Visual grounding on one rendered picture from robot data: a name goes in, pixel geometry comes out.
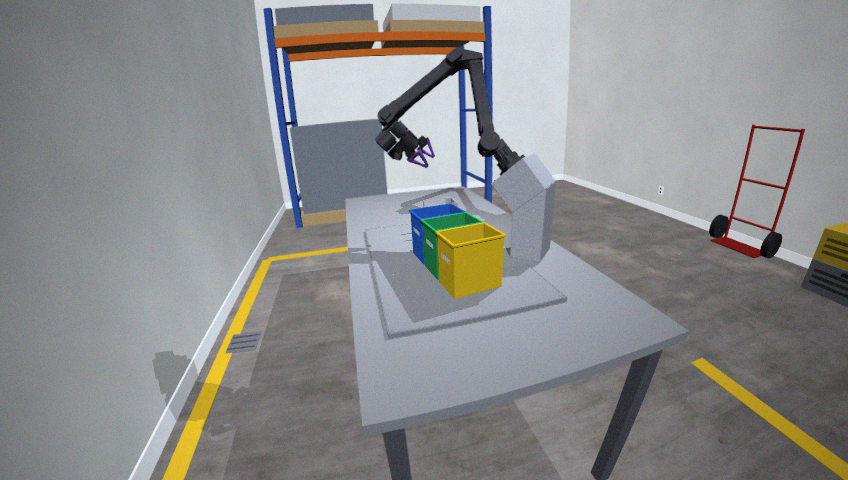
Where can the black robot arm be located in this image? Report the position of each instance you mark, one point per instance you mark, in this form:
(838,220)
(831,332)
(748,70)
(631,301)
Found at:
(465,59)

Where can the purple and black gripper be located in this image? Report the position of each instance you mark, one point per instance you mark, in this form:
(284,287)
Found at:
(413,141)

